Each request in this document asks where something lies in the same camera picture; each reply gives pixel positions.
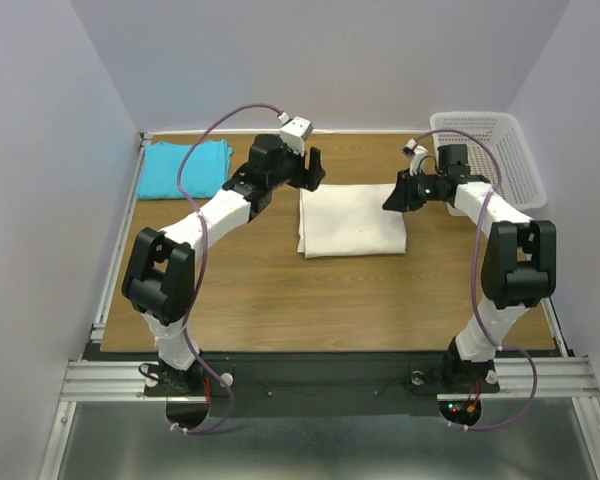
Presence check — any white plastic basket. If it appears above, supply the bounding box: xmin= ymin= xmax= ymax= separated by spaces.
xmin=430 ymin=111 xmax=547 ymax=211

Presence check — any folded blue t-shirt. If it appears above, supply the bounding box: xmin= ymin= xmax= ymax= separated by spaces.
xmin=136 ymin=140 xmax=235 ymax=201

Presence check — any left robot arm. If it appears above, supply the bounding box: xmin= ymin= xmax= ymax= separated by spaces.
xmin=121 ymin=134 xmax=326 ymax=395

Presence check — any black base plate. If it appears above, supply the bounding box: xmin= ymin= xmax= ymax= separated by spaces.
xmin=138 ymin=351 xmax=500 ymax=420

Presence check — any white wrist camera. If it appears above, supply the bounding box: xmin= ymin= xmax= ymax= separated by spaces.
xmin=403 ymin=139 xmax=429 ymax=176
xmin=278 ymin=111 xmax=313 ymax=156

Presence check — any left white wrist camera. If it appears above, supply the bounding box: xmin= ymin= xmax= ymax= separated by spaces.
xmin=278 ymin=111 xmax=313 ymax=156

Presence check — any white t-shirt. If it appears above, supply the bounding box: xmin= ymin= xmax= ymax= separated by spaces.
xmin=297 ymin=184 xmax=407 ymax=259

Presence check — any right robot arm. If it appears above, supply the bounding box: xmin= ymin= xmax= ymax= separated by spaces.
xmin=382 ymin=140 xmax=557 ymax=392

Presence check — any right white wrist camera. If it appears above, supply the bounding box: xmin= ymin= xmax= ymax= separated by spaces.
xmin=403 ymin=139 xmax=429 ymax=176

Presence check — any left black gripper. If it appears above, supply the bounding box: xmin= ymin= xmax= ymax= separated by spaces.
xmin=268 ymin=139 xmax=327 ymax=192

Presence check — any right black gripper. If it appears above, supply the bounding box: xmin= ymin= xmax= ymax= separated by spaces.
xmin=381 ymin=166 xmax=446 ymax=212

